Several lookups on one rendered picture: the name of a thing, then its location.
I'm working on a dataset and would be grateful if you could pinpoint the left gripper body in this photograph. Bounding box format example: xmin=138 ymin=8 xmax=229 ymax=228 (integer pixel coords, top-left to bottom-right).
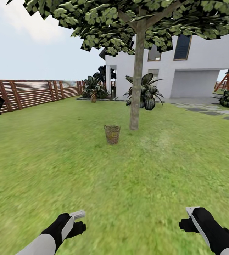
xmin=65 ymin=221 xmax=83 ymax=239

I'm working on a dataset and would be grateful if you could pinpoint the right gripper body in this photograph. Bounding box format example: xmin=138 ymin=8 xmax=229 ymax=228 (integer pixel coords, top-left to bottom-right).
xmin=181 ymin=217 xmax=199 ymax=233

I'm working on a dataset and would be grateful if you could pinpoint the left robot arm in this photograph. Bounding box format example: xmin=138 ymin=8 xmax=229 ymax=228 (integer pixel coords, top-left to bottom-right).
xmin=15 ymin=210 xmax=86 ymax=255

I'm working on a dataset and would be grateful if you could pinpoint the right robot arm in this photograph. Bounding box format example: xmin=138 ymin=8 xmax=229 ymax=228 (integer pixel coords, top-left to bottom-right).
xmin=179 ymin=206 xmax=229 ymax=255

